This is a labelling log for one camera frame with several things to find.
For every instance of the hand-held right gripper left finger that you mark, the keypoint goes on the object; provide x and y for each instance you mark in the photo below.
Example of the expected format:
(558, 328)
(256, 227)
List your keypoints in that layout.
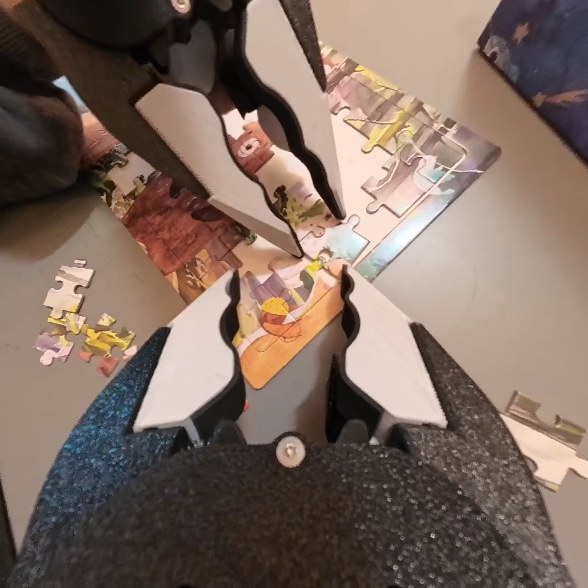
(183, 376)

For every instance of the dark blue illustrated puzzle box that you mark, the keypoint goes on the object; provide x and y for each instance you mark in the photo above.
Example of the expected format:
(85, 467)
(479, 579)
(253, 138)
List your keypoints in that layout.
(542, 55)

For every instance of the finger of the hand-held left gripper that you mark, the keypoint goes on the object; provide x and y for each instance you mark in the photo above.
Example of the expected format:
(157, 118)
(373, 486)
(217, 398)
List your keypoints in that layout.
(294, 69)
(193, 138)

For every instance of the green yellow puzzle piece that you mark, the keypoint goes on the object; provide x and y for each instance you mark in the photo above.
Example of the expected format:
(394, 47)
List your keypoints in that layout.
(301, 209)

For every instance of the small yellow grey puzzle piece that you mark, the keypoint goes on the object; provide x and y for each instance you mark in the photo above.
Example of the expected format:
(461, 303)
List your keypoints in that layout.
(69, 322)

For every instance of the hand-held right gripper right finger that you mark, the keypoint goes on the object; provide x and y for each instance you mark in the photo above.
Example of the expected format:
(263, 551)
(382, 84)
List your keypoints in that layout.
(390, 367)

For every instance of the large white grey puzzle piece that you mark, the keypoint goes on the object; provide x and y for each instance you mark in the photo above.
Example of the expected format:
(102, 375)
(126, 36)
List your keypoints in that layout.
(69, 285)

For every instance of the yellow red puzzle piece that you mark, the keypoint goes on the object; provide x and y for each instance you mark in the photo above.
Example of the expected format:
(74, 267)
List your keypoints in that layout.
(103, 340)

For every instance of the white puzzle piece red knob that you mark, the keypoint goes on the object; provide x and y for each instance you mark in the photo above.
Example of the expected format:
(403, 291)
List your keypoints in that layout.
(546, 454)

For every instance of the purple grey striped puzzle piece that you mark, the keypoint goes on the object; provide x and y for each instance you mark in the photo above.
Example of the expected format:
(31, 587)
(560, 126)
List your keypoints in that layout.
(528, 406)

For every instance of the forest animal jigsaw puzzle board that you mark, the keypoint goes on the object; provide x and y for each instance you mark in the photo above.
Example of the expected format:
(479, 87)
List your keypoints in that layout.
(413, 138)

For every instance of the grey desk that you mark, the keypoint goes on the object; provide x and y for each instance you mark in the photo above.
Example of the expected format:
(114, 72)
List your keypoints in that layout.
(459, 275)

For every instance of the person's left forearm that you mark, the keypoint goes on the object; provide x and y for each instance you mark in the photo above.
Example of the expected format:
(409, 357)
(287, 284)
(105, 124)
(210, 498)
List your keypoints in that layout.
(36, 115)

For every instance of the purple pink puzzle piece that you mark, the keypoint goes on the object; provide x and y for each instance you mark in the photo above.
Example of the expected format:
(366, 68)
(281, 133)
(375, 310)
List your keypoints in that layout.
(53, 347)

